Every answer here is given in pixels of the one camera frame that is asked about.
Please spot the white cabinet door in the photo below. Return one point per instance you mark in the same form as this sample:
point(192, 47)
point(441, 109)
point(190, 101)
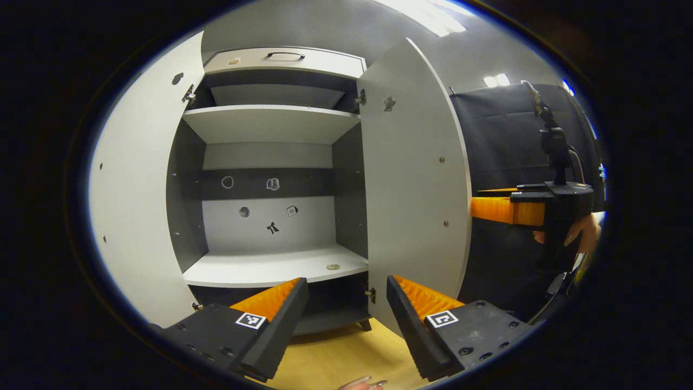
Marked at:
point(417, 189)
point(141, 206)

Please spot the grey white cabinet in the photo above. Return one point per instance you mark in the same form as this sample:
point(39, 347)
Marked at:
point(270, 157)

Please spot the white cabinet shelf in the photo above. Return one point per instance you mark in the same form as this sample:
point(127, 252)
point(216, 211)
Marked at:
point(270, 124)

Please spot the small ceiling light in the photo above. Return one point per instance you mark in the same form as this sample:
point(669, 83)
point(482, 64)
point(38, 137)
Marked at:
point(495, 80)

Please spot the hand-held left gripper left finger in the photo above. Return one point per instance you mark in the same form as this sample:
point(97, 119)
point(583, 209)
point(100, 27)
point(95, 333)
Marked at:
point(279, 336)

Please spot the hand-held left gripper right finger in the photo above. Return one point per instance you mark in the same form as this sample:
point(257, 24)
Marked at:
point(411, 330)

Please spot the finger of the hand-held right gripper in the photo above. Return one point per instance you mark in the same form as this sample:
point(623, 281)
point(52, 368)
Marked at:
point(498, 211)
point(498, 190)

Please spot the long ceiling light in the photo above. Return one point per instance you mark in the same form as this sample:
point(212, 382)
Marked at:
point(427, 16)

